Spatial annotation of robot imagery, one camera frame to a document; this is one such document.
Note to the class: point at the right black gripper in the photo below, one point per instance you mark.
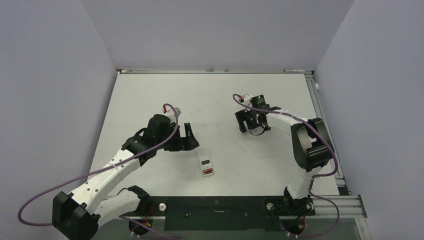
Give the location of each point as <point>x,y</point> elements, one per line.
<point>243,115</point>

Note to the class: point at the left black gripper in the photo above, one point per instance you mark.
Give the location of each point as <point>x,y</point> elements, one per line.
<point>186,143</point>

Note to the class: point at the white red remote control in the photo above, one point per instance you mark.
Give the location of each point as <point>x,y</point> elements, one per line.
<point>205,161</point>

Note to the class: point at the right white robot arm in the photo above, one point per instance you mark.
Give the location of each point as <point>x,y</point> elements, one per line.
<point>311,144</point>

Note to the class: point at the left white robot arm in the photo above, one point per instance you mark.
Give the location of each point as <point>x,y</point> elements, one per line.
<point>80,213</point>

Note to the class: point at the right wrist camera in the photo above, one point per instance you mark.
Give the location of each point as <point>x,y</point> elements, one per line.
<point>245,99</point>

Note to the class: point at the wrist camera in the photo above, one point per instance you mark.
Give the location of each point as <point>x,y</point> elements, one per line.
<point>245,99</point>
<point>170,111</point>

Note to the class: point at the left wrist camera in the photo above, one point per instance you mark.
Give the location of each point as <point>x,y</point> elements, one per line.
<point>170,111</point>

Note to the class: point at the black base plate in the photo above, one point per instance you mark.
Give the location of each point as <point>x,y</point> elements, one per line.
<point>222,222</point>

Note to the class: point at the aluminium rail back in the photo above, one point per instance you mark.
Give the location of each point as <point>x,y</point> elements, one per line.
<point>213,71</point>

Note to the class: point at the aluminium rail front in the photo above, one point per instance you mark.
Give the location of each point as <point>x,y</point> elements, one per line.
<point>344,206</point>

